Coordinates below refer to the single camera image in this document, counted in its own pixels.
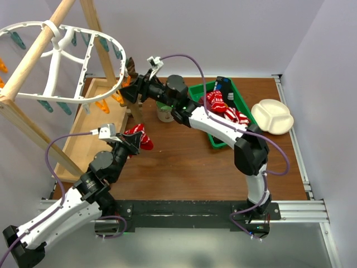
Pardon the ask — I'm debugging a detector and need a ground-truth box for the cream divided plate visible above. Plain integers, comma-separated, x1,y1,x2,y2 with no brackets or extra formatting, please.
251,99,294,135

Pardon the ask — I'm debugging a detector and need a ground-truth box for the black blue logo sock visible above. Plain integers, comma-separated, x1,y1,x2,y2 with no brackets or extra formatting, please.
214,76,234,107

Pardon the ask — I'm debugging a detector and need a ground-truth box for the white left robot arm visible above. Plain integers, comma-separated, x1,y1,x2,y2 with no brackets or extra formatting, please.
1,125,145,267

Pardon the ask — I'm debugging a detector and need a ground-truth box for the white oval sock hanger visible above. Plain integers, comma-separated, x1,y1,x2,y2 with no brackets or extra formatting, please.
15,25,129,113

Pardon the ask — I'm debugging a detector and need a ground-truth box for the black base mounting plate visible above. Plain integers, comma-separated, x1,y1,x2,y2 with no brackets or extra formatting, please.
106,200,282,238

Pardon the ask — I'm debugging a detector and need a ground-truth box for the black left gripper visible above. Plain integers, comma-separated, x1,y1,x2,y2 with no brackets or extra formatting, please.
108,131,142,181

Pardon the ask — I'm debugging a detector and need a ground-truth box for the wooden drying rack frame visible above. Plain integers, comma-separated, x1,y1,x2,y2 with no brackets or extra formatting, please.
0,0,129,182

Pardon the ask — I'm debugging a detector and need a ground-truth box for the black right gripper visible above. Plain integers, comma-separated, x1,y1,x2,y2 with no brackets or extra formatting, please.
117,69,176,108

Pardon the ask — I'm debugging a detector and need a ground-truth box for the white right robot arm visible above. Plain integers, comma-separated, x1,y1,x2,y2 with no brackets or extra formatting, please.
119,75,271,219

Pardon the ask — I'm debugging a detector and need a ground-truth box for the green ceramic mug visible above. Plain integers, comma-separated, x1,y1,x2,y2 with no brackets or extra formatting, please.
156,101,174,123

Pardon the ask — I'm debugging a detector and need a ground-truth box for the green plastic tray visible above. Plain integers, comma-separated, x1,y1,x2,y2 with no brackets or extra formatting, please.
189,78,262,150

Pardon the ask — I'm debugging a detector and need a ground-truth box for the red cat christmas sock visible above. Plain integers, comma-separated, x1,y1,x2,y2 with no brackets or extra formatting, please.
205,90,227,113
124,123,154,150

